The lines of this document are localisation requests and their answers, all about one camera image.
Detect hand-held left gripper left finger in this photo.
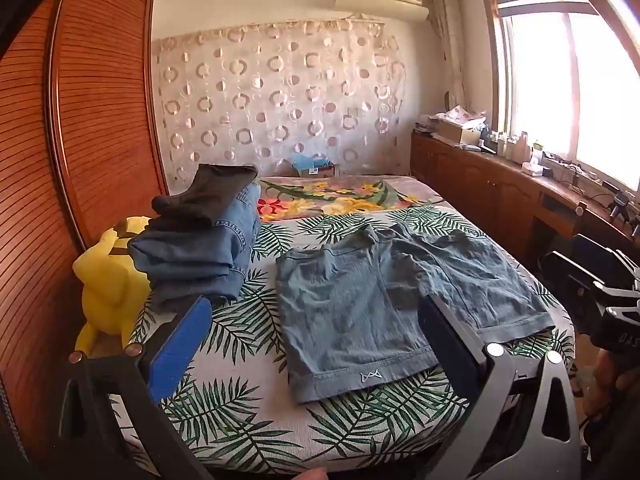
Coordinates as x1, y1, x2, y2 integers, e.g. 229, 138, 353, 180
59, 295, 216, 480

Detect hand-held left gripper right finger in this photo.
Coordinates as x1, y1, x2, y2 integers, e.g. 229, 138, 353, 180
417, 294, 583, 480

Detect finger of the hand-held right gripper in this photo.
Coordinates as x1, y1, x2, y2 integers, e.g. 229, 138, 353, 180
571, 233, 640, 283
539, 251, 608, 313

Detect blue-grey shorts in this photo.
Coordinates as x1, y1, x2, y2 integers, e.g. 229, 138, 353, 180
275, 222, 557, 406

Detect folded black pants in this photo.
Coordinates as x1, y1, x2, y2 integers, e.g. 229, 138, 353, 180
151, 163, 259, 226

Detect person's right hand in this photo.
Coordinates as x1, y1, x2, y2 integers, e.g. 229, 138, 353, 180
591, 349, 640, 413

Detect folded blue jeans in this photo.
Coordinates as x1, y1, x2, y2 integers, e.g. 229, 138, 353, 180
127, 182, 262, 313

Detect yellow plush toy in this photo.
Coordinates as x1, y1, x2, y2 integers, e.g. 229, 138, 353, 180
73, 216, 153, 356

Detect white power strip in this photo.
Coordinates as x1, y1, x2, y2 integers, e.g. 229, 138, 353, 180
545, 157, 601, 187

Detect palm leaf bed sheet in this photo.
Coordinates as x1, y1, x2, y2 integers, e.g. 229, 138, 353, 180
107, 205, 577, 477

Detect wooden cabinet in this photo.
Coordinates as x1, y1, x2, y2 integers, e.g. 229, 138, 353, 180
410, 130, 640, 283

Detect floral blanket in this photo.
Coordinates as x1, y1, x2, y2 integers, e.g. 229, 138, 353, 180
256, 175, 447, 224

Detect cardboard box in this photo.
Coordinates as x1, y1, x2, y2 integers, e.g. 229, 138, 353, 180
436, 115, 484, 147

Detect window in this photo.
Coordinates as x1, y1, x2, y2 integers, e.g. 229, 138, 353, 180
479, 0, 640, 198

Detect box with blue cloth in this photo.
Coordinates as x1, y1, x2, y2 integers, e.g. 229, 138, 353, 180
291, 153, 339, 179

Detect wooden louvered wardrobe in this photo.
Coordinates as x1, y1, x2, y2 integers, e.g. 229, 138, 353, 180
0, 0, 169, 461

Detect pale window curtain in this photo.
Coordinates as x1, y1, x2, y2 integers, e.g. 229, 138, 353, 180
430, 0, 469, 111

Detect circle patterned wall curtain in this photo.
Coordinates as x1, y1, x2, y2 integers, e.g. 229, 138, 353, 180
151, 19, 407, 196

